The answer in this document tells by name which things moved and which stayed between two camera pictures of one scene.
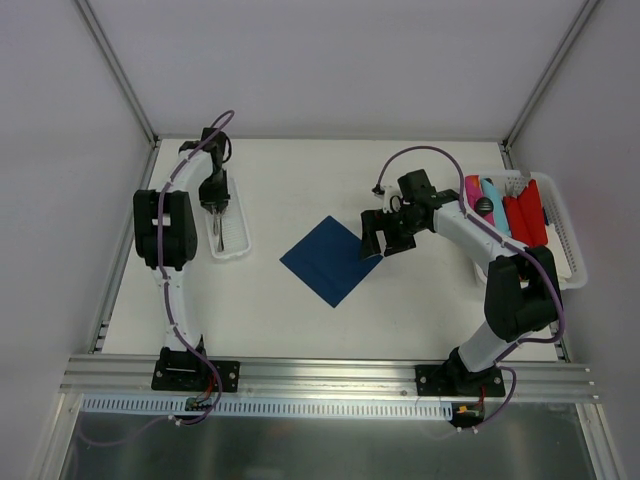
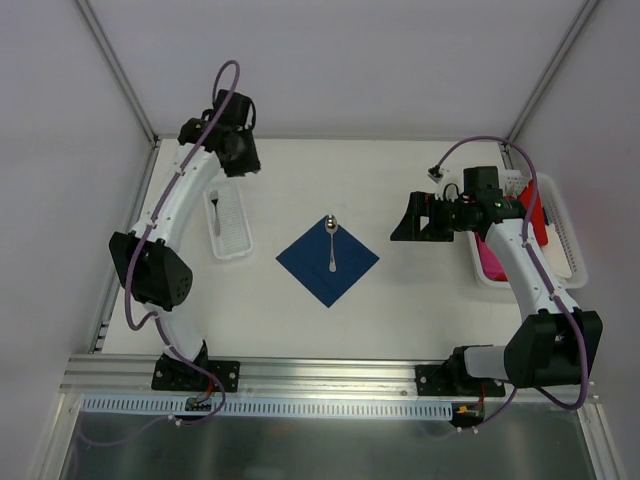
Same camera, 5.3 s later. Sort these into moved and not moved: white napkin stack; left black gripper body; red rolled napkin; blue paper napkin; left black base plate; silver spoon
Moved: silver spoon; left black gripper body
Not moved: left black base plate; red rolled napkin; blue paper napkin; white napkin stack
